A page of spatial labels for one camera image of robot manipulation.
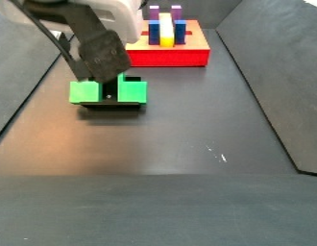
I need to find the yellow long bar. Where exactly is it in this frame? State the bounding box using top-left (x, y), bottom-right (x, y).
top-left (159, 12), bottom-right (173, 47)

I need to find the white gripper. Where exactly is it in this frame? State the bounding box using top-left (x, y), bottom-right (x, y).
top-left (0, 0), bottom-right (144, 44)

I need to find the purple right post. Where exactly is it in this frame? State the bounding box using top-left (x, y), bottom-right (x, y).
top-left (148, 5), bottom-right (160, 20)

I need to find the red base board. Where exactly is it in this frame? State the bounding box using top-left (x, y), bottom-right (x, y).
top-left (125, 20), bottom-right (211, 67)

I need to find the black camera cable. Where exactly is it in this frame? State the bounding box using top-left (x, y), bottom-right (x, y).
top-left (9, 0), bottom-right (90, 82)

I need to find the purple left post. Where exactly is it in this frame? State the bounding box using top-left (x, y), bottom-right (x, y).
top-left (171, 5), bottom-right (181, 20)

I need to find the green U-shaped block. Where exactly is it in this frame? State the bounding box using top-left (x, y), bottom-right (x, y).
top-left (69, 73), bottom-right (147, 105)

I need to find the dark blue right post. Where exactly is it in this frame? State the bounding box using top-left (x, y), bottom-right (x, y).
top-left (148, 20), bottom-right (160, 45)

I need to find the dark blue post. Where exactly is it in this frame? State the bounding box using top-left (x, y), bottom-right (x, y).
top-left (148, 20), bottom-right (160, 45)
top-left (173, 19), bottom-right (185, 44)

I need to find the purple post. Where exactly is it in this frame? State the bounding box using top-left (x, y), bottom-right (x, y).
top-left (171, 5), bottom-right (181, 20)
top-left (148, 5), bottom-right (160, 20)

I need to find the dark blue left post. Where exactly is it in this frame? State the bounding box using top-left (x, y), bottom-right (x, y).
top-left (173, 19), bottom-right (185, 44)

